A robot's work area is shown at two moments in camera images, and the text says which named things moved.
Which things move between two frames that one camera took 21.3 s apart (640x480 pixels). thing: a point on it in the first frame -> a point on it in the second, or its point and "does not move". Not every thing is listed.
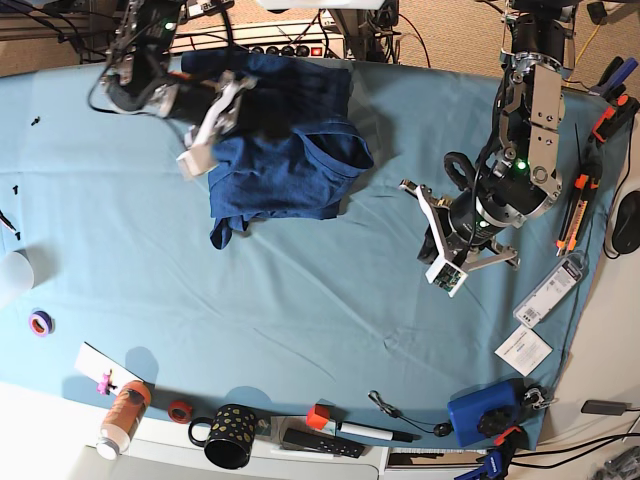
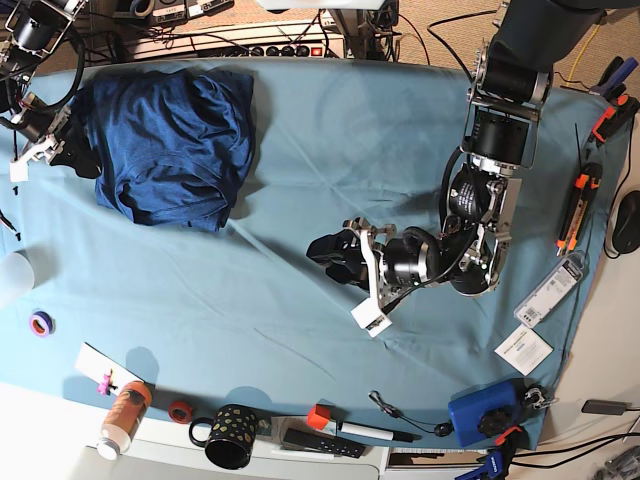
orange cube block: (318, 416) does not move
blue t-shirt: (293, 149) -> (172, 147)
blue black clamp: (613, 78) does not move
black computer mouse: (626, 228) does not move
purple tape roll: (41, 323) does not move
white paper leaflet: (524, 350) does not move
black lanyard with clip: (442, 429) does not move
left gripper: (227, 91) -> (46, 146)
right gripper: (460, 230) -> (396, 266)
